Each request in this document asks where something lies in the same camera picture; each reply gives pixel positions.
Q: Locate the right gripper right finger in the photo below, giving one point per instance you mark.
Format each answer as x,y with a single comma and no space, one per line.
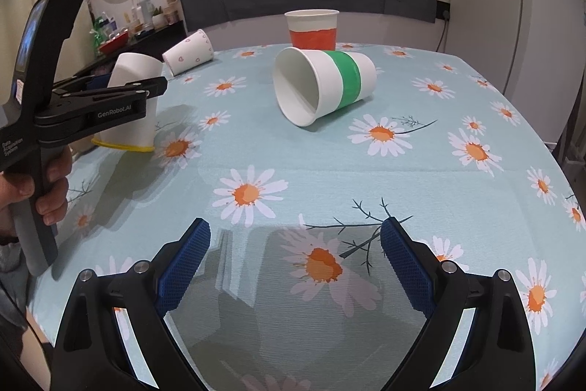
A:
498,352

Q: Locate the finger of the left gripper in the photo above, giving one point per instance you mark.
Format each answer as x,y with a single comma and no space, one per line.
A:
150,88
83,83

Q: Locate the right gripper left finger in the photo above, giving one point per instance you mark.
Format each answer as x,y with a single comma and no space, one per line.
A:
90,354

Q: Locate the white cup yellow rim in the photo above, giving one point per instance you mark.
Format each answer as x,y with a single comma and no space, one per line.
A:
136,136

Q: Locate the white cup pink hearts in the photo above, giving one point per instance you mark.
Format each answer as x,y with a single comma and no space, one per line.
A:
191,52

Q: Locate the white cup green band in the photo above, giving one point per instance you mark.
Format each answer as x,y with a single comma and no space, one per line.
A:
310,84

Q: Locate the white cup orange band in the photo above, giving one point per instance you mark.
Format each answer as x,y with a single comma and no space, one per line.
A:
313,28

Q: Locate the person's left hand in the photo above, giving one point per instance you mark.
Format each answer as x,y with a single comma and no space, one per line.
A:
52,206

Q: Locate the red bowl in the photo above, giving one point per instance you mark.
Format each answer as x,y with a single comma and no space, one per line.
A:
114,44

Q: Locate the dark side shelf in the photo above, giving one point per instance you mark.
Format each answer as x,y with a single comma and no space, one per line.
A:
154,44

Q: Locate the green glass bottle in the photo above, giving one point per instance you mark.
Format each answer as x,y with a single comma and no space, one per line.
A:
97,35

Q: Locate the small potted plant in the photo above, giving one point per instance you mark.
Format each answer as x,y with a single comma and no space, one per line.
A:
158,19

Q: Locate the white bottle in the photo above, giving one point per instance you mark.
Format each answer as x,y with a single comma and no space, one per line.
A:
147,9

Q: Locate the blue daisy tablecloth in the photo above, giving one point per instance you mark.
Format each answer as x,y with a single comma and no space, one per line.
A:
295,292

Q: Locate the white refrigerator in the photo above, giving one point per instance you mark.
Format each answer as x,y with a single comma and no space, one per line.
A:
531,51

